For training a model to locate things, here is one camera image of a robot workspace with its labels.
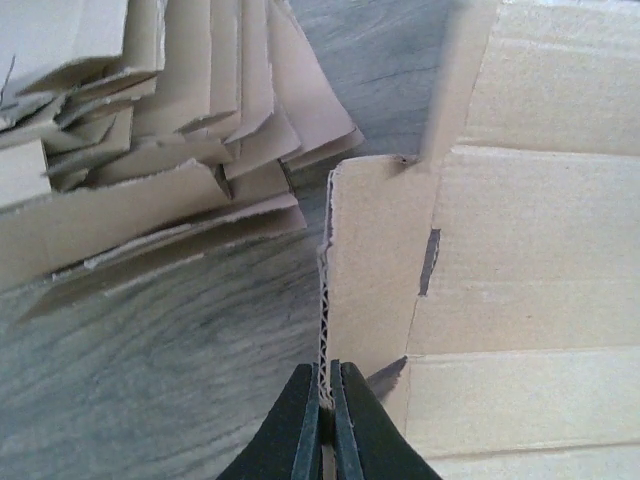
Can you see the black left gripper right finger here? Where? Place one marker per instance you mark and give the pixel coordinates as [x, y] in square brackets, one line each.
[367, 445]

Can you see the stack of flat cardboard blanks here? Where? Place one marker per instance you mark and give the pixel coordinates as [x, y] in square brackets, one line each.
[137, 136]

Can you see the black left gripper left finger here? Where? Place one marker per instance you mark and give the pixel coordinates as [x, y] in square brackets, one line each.
[287, 444]

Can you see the brown cardboard box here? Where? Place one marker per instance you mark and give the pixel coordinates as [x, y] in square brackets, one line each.
[489, 291]

